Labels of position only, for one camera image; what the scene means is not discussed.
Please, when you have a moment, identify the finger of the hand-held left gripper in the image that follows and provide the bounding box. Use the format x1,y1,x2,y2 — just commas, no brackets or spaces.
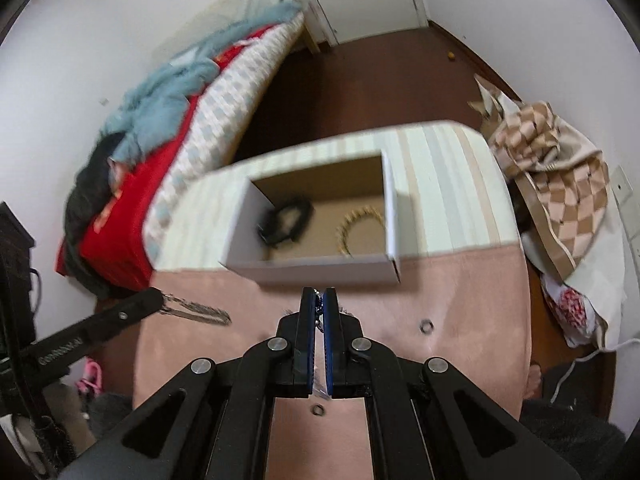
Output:
27,287,167,367

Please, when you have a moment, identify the white cloth with red print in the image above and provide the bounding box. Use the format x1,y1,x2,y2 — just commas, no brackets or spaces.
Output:
520,175,633,352

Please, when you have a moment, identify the light blue blanket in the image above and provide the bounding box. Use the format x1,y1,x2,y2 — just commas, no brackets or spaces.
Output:
99,1,302,167

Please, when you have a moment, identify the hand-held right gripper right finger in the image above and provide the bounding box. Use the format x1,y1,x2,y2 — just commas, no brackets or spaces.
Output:
322,287,581,480

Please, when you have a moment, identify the white wall socket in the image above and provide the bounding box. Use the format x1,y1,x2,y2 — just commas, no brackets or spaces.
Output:
611,165,636,207

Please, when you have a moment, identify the black bracelet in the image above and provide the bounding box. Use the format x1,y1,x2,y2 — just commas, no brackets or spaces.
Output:
256,195,315,248

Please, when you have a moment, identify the grey fleece trouser leg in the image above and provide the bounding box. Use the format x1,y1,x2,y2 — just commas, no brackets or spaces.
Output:
519,399,628,480
87,392,135,443

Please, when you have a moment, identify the white cable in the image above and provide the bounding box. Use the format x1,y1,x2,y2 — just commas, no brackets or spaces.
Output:
549,336,640,406

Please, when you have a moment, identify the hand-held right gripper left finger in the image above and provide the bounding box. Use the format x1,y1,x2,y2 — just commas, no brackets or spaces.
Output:
57,287,317,480

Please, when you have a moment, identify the pink cloth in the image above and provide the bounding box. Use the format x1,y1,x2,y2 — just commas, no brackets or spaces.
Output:
131,242,532,480

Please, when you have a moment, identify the patterned mattress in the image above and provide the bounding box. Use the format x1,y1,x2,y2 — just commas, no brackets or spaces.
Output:
142,12,306,267

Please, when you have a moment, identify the beige checkered cloth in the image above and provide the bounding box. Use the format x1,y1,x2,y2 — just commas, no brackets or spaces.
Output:
486,101,612,282

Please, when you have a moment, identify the white cardboard box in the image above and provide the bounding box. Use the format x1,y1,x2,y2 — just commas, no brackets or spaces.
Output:
219,152,402,289

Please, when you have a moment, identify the red blanket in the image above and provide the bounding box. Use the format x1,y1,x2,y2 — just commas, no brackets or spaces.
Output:
56,27,273,292

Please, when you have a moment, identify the dark cloth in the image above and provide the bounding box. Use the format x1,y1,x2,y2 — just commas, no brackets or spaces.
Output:
64,132,128,301

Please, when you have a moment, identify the silver chain necklace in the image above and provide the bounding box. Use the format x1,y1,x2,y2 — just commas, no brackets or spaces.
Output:
159,294,232,327

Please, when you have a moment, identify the pink shoe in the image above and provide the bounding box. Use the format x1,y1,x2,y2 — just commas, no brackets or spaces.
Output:
75,357,104,395

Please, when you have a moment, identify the thin silver chain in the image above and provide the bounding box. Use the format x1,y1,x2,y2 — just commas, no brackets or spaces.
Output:
313,287,327,333

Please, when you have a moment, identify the gold bead bracelet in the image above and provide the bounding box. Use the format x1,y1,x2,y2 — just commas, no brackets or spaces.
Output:
335,206,386,260

